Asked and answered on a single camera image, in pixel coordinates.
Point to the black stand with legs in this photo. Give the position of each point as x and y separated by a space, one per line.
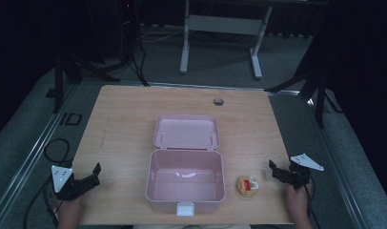
58 86
320 95

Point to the round yellow snack packet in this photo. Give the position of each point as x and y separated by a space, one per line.
247 186

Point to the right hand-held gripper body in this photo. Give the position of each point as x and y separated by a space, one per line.
299 176

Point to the white metal desk frame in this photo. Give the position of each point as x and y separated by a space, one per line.
225 25

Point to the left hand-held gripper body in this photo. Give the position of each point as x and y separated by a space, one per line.
62 179

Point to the metal floor rail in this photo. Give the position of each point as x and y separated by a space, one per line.
26 162

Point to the person's left hand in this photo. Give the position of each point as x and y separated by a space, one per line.
69 208

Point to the person's right hand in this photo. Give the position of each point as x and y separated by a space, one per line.
295 198

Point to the pink plastic box with lid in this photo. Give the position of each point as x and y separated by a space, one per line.
186 165

